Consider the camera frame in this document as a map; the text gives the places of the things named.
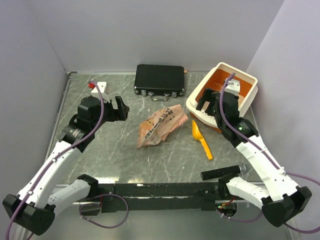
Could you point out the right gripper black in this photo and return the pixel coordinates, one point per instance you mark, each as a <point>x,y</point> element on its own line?
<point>206,97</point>

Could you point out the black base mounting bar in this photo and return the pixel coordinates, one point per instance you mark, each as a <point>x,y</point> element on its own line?
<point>168,196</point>

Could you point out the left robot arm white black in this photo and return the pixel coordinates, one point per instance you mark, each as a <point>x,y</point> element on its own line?
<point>36,206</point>

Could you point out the black carrying case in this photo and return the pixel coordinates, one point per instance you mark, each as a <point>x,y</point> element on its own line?
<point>159,80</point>

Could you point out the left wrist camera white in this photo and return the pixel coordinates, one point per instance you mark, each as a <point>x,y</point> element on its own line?
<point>102,87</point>

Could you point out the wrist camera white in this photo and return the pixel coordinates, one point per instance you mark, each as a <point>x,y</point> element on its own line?
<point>102,87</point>
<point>233,87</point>

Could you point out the yellow plastic litter scoop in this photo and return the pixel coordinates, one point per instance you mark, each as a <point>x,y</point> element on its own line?
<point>198,136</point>

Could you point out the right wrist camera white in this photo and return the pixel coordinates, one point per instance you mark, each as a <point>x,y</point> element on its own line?
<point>233,87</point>

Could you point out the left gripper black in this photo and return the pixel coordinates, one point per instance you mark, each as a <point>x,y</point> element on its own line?
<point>120,114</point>

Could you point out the pink cat litter bag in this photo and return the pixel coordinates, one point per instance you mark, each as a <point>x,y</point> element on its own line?
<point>160,124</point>

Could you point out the black speckled microphone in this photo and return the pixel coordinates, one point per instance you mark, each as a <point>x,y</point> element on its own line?
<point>220,172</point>

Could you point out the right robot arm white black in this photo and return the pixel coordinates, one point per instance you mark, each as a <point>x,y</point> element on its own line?
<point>281,198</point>

